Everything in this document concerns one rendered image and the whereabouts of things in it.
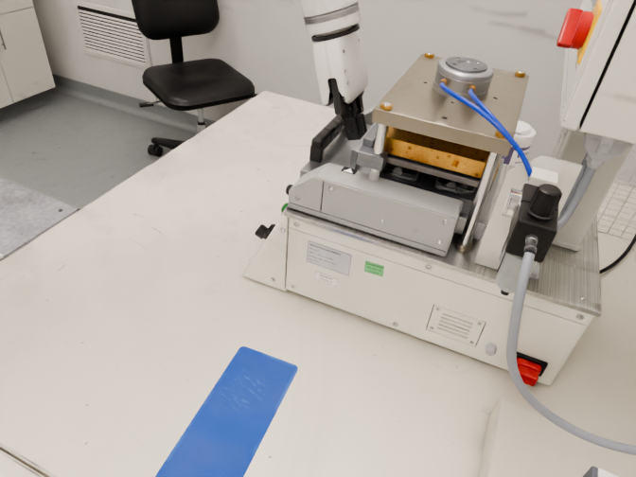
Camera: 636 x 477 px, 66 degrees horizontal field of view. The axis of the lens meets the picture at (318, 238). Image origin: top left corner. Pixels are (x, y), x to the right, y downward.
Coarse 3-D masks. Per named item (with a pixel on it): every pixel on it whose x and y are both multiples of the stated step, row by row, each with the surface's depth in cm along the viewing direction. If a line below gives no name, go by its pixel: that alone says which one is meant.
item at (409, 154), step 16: (400, 144) 69; (416, 144) 68; (432, 144) 68; (448, 144) 69; (400, 160) 70; (416, 160) 69; (432, 160) 68; (448, 160) 67; (464, 160) 66; (480, 160) 66; (448, 176) 69; (464, 176) 68; (480, 176) 67
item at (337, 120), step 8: (336, 120) 83; (328, 128) 81; (336, 128) 82; (344, 128) 90; (320, 136) 78; (328, 136) 79; (312, 144) 78; (320, 144) 77; (328, 144) 81; (312, 152) 79; (320, 152) 78; (312, 160) 80; (320, 160) 79
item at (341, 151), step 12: (336, 144) 85; (348, 144) 85; (360, 144) 77; (324, 156) 81; (336, 156) 82; (348, 156) 82; (312, 168) 78; (360, 168) 79; (492, 192) 76; (480, 216) 71; (456, 228) 72; (480, 228) 70
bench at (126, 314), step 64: (256, 128) 136; (320, 128) 139; (128, 192) 107; (192, 192) 109; (256, 192) 111; (64, 256) 89; (128, 256) 91; (192, 256) 92; (0, 320) 77; (64, 320) 78; (128, 320) 79; (192, 320) 80; (256, 320) 81; (320, 320) 82; (0, 384) 68; (64, 384) 69; (128, 384) 70; (192, 384) 71; (320, 384) 72; (384, 384) 73; (448, 384) 74; (512, 384) 75; (576, 384) 76; (0, 448) 62; (64, 448) 62; (128, 448) 63; (320, 448) 65; (384, 448) 65; (448, 448) 66
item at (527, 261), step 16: (528, 256) 48; (528, 272) 48; (512, 320) 49; (512, 336) 50; (512, 352) 51; (512, 368) 52; (528, 400) 53; (544, 416) 54; (576, 432) 54; (608, 448) 53; (624, 448) 53
